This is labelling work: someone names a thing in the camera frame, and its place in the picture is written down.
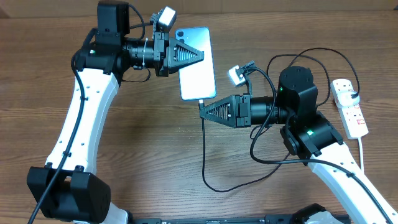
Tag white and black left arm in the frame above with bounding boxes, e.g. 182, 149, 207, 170
27, 1, 204, 223

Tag white power strip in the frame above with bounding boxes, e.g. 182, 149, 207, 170
330, 79, 369, 139

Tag white charger plug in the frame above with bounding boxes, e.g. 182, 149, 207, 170
335, 91, 360, 108

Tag blue smartphone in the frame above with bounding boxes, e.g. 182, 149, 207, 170
175, 27, 216, 101

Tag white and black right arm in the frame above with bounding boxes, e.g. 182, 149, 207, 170
199, 66, 397, 223

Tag white power strip cord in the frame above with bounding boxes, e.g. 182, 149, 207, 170
357, 138, 365, 175

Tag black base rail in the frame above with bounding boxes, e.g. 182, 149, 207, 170
124, 203, 352, 224

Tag black charger cable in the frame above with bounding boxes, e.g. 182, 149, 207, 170
198, 47, 361, 193

